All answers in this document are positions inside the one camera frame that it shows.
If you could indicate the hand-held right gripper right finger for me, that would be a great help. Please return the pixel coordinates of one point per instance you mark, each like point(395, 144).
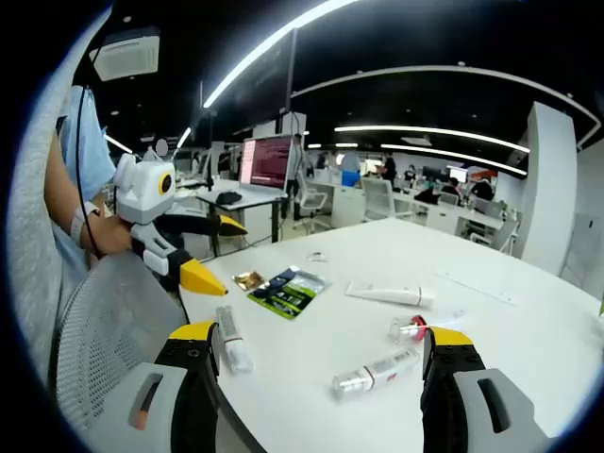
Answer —
point(453, 377)

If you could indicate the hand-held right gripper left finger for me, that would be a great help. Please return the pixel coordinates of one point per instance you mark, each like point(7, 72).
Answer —
point(189, 377)

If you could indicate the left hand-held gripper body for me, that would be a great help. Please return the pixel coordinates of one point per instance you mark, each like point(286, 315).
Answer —
point(141, 189)

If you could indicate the red-collared skincare bottle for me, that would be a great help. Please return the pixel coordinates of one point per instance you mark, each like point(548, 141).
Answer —
point(403, 330)

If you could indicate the gold foil skincare sachet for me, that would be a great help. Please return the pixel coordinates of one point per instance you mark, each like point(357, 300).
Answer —
point(249, 280)

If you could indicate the white skincare tube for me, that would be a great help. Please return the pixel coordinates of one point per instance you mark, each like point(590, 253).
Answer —
point(391, 295)

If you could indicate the green black skincare sachet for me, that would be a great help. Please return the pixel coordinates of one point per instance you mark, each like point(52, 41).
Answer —
point(290, 295)

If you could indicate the blue storage box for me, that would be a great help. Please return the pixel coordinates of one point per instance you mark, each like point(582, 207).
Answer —
point(350, 179)

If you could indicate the person's left hand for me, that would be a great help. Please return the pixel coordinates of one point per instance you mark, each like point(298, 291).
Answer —
point(111, 238)

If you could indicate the black bag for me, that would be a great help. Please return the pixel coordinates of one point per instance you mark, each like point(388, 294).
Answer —
point(229, 198)

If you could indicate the black-legged desk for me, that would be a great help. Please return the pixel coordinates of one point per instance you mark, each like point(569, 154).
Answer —
point(257, 198)

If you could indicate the white wristband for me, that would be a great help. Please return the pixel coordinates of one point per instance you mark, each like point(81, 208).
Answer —
point(77, 226)

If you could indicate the black stand pole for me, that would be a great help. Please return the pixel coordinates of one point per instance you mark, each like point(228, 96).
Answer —
point(209, 141)

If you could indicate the grey mesh office chair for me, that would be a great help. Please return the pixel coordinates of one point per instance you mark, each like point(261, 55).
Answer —
point(104, 330)

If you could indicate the white office chair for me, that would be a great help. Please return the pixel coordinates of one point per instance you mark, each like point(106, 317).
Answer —
point(309, 198)
point(377, 196)

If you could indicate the person in white shirt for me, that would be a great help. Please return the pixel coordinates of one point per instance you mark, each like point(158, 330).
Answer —
point(28, 226)

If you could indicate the ceiling air conditioner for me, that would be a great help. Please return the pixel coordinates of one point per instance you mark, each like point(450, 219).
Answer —
point(127, 56)

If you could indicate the row of white desks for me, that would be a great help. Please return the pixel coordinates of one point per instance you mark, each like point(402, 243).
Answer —
point(439, 214)

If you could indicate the long ceiling light strip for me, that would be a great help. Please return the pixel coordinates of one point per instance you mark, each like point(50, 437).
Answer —
point(264, 47)

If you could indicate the curved ceiling light strip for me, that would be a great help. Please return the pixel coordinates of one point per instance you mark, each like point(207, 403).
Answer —
point(448, 152)
point(424, 129)

